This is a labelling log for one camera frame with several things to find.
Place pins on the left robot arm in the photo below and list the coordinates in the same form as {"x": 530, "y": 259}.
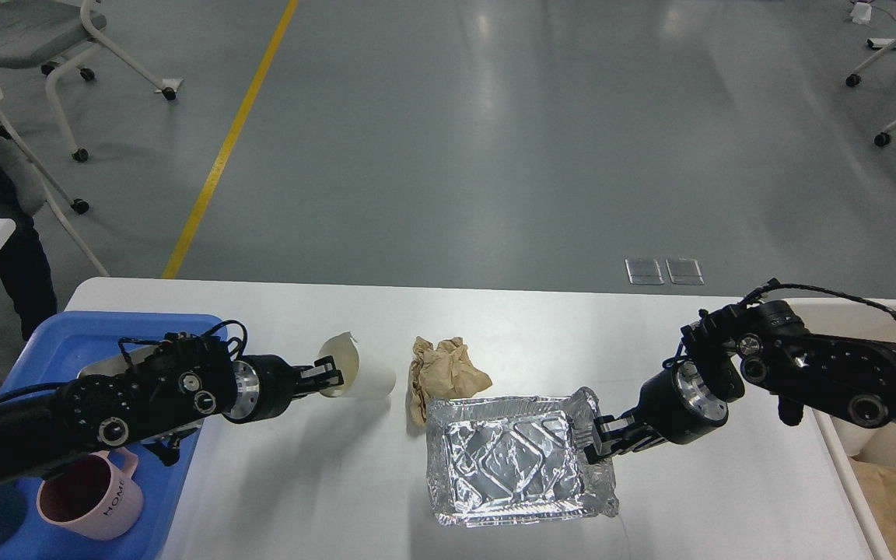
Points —
{"x": 157, "y": 402}

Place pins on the floor socket plate right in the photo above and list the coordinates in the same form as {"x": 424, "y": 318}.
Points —
{"x": 684, "y": 271}

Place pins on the floor socket plate left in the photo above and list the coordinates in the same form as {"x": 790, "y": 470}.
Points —
{"x": 644, "y": 271}

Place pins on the white paper cup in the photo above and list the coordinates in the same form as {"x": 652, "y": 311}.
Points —
{"x": 365, "y": 373}

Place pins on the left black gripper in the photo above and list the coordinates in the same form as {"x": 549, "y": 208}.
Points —
{"x": 267, "y": 384}

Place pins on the paper cup in bin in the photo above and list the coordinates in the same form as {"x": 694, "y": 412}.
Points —
{"x": 852, "y": 437}

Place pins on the pink mug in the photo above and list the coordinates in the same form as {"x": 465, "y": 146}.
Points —
{"x": 94, "y": 497}

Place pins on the grey office chair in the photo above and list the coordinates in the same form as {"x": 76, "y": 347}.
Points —
{"x": 59, "y": 38}

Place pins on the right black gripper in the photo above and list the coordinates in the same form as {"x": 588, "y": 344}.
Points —
{"x": 675, "y": 406}

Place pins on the beige plastic bin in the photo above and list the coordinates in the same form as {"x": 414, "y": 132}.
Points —
{"x": 823, "y": 513}

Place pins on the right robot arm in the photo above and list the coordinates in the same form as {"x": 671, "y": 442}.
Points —
{"x": 760, "y": 343}

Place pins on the square metal tray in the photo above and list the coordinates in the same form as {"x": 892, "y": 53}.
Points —
{"x": 116, "y": 364}

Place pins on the blue plastic tray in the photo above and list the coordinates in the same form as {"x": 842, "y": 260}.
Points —
{"x": 57, "y": 351}

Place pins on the aluminium foil tray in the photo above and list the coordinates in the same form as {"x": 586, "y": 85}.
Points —
{"x": 511, "y": 460}

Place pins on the floor socket plate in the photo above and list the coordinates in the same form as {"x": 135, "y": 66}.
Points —
{"x": 644, "y": 271}
{"x": 684, "y": 271}

